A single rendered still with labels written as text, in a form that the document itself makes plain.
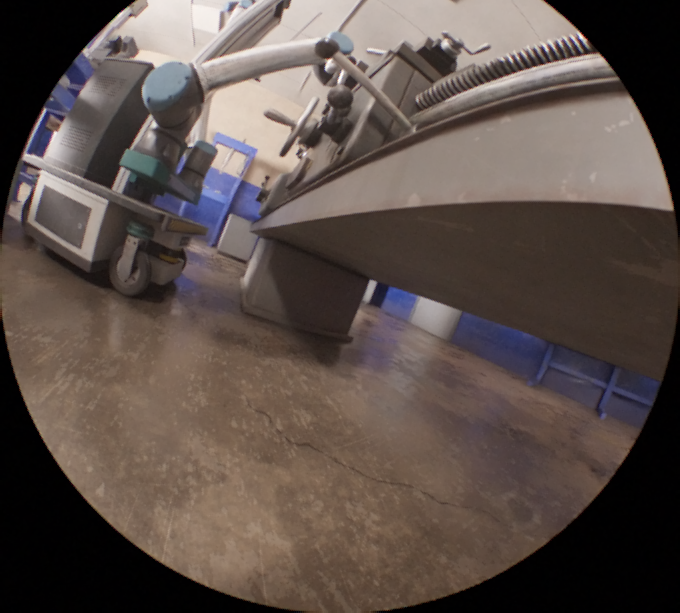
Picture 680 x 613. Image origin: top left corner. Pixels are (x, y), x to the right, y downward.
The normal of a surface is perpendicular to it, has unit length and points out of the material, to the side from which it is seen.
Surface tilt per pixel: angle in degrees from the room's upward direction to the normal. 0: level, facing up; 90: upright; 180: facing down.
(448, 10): 180
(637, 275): 180
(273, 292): 90
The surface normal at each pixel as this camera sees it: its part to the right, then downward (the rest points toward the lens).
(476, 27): -0.37, 0.93
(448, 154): -0.83, -0.34
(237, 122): 0.42, 0.16
